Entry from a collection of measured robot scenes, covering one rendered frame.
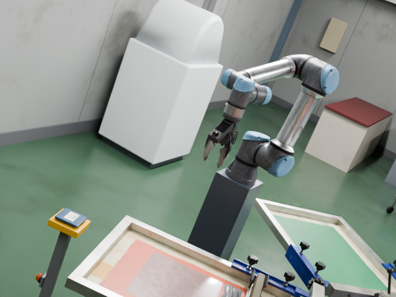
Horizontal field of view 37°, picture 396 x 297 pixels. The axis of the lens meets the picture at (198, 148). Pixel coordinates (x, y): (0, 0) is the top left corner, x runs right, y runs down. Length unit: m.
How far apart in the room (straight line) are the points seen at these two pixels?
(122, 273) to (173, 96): 3.45
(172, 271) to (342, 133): 6.27
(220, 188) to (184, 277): 0.58
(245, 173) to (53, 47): 2.90
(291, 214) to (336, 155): 5.16
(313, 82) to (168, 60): 3.06
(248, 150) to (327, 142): 5.80
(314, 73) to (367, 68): 7.92
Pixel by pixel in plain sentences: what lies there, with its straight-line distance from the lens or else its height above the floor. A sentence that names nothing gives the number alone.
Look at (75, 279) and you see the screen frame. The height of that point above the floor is 0.99.
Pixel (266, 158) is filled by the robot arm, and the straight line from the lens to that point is 2.62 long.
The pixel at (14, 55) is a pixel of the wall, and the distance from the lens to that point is 4.93.
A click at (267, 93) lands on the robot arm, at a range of 2.34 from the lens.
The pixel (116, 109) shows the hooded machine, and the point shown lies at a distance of 5.83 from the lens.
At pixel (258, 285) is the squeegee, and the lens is 2.27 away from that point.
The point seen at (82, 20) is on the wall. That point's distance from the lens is 5.41.
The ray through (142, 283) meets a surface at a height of 0.96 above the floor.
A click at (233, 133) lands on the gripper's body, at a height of 1.50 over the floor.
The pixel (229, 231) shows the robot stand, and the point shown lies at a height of 0.97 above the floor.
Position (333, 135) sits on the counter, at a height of 0.38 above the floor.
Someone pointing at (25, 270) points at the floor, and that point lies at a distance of 3.78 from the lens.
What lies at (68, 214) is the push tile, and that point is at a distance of 2.42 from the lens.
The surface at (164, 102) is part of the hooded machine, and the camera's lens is 5.54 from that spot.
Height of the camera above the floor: 2.11
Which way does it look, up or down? 18 degrees down
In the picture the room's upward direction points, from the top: 22 degrees clockwise
